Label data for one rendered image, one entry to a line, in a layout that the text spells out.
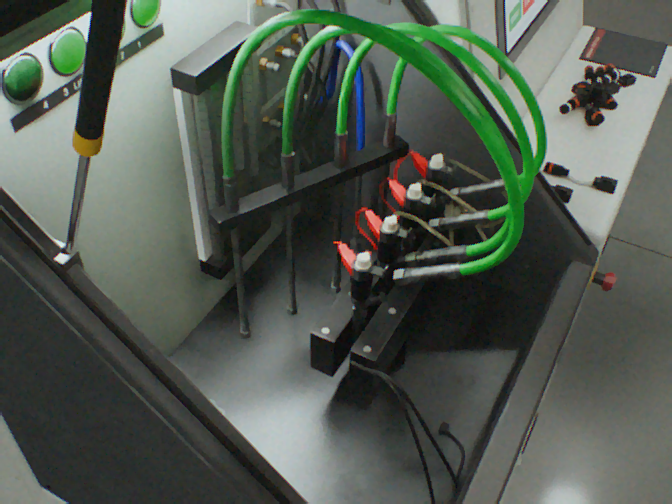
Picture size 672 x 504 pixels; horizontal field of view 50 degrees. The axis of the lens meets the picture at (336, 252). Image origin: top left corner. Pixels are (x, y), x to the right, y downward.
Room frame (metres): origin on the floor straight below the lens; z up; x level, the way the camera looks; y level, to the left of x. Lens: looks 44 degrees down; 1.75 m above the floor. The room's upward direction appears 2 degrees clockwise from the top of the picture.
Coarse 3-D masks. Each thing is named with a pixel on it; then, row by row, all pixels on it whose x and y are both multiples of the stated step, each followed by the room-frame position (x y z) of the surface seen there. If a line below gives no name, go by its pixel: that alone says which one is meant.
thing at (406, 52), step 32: (256, 32) 0.70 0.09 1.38; (384, 32) 0.64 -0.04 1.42; (416, 64) 0.62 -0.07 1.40; (224, 96) 0.73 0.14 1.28; (448, 96) 0.60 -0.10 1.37; (224, 128) 0.73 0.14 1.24; (480, 128) 0.58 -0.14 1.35; (224, 160) 0.73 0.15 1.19; (512, 192) 0.56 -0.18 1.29; (512, 224) 0.56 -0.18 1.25
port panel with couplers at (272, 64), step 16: (256, 0) 0.94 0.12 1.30; (272, 0) 0.93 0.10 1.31; (288, 0) 1.02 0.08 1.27; (256, 16) 0.94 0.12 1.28; (272, 16) 0.98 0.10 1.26; (288, 32) 1.02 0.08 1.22; (272, 48) 0.98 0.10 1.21; (288, 48) 0.98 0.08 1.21; (256, 64) 0.94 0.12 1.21; (272, 64) 0.94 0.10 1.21; (288, 64) 1.01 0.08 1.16; (256, 80) 0.93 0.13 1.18; (272, 80) 0.97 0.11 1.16; (288, 80) 1.01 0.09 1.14; (256, 96) 0.93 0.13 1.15; (272, 96) 0.97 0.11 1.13; (304, 96) 1.01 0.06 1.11; (256, 112) 0.93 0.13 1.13; (272, 112) 0.97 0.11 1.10; (256, 128) 0.93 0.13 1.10; (272, 128) 0.93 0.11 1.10
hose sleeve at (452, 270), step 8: (448, 264) 0.59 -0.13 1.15; (456, 264) 0.59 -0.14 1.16; (408, 272) 0.61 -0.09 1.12; (416, 272) 0.60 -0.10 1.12; (424, 272) 0.60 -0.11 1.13; (432, 272) 0.59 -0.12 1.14; (440, 272) 0.59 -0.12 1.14; (448, 272) 0.58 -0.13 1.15; (456, 272) 0.58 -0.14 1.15; (408, 280) 0.60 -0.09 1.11; (416, 280) 0.60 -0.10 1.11; (424, 280) 0.60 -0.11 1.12; (432, 280) 0.59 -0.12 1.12
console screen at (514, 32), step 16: (496, 0) 1.09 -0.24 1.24; (512, 0) 1.15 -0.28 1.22; (528, 0) 1.22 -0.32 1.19; (544, 0) 1.30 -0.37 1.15; (496, 16) 1.09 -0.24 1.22; (512, 16) 1.14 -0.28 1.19; (528, 16) 1.21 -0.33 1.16; (544, 16) 1.30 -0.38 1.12; (496, 32) 1.08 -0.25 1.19; (512, 32) 1.14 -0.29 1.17; (528, 32) 1.21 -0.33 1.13; (512, 48) 1.13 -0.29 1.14
